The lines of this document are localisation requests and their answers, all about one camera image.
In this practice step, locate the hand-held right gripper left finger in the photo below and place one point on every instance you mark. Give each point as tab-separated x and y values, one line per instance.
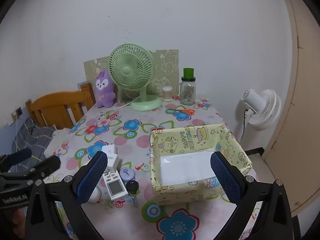
92	177

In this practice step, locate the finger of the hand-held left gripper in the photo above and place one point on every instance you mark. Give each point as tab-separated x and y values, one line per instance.
48	165
20	155

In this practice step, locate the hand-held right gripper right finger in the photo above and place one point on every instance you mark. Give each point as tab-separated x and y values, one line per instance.
225	180

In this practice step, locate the white oval case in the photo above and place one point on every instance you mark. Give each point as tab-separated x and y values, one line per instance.
96	195

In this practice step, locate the white remote control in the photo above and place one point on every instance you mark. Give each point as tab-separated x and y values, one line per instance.
115	187

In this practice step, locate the white plug charger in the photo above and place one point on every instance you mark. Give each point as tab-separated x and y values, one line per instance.
113	161

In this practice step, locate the purple round case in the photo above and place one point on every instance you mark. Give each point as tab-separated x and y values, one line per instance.
127	174

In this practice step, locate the black car key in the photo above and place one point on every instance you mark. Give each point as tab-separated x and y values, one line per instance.
132	187

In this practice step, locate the yellow printed box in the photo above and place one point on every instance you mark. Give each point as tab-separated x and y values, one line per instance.
175	142

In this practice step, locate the plaid grey bedding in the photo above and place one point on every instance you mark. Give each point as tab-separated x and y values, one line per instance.
30	140

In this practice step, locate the wooden chair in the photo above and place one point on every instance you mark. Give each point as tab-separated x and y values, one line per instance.
50	107

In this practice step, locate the white standing fan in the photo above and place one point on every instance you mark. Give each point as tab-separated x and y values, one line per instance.
262	107

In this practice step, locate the purple plush toy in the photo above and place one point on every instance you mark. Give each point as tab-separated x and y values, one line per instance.
103	90

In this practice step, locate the glass jar with green lid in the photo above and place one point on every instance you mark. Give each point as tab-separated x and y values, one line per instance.
187	92

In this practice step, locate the cotton swab container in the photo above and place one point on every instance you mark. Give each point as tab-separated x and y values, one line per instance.
167	93

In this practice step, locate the beige door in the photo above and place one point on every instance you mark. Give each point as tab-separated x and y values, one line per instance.
305	105

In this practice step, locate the green desk fan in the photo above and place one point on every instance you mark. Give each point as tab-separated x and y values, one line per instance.
127	70

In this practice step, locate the printed cardboard panel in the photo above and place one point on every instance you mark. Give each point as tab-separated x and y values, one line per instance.
167	65

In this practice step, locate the wall socket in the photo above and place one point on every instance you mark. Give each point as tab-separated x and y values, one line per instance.
18	110

